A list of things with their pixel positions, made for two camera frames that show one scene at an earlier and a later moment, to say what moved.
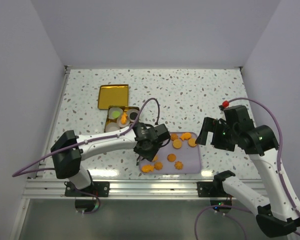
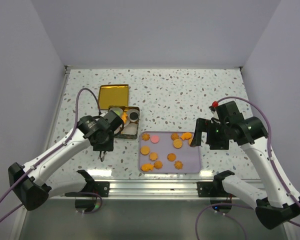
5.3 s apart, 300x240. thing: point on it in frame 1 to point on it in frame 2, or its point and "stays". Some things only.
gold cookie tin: (120, 117) stays
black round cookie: (133, 115) stays
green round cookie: (116, 114) stays
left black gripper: (149, 156) to (108, 147)
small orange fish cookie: (123, 118) stays
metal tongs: (147, 146) to (102, 158)
